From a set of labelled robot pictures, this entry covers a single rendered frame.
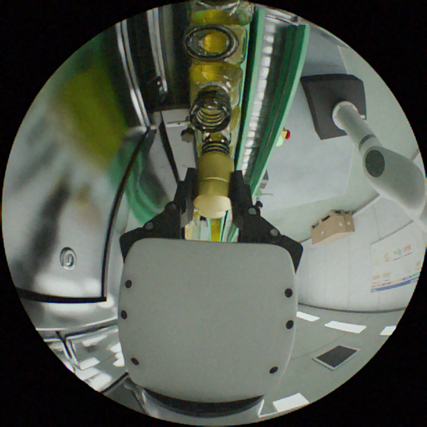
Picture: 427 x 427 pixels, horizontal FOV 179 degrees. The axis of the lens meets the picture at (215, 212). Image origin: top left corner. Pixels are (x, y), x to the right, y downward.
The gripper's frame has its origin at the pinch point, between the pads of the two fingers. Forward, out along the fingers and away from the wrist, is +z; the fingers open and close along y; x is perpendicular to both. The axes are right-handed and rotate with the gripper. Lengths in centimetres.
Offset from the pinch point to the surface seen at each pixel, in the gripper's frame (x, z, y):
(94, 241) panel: -2.7, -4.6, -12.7
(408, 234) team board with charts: -54, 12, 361
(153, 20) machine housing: 32.9, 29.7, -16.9
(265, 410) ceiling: -107, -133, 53
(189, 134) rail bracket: -1.7, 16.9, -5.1
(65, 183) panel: 4.5, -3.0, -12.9
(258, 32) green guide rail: 20.0, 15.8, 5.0
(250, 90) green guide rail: 7.5, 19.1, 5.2
